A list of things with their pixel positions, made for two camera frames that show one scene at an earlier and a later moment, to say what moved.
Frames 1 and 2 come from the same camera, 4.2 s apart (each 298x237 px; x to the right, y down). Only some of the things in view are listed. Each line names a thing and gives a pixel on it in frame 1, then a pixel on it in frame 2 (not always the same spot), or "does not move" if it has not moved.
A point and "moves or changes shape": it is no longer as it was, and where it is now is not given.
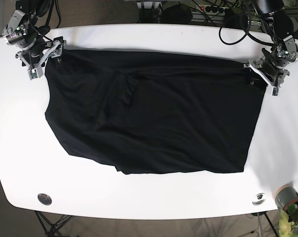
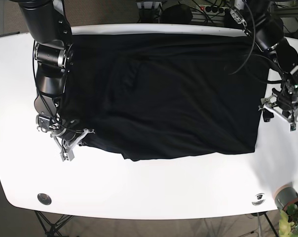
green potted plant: (293, 220) does not move
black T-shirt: (150, 114) moves or changes shape
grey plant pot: (286, 195) does not move
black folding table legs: (50, 228) does not move
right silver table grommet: (259, 199) does not move
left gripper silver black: (273, 76) to (284, 105)
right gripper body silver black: (34, 59) to (67, 139)
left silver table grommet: (44, 199) does not move
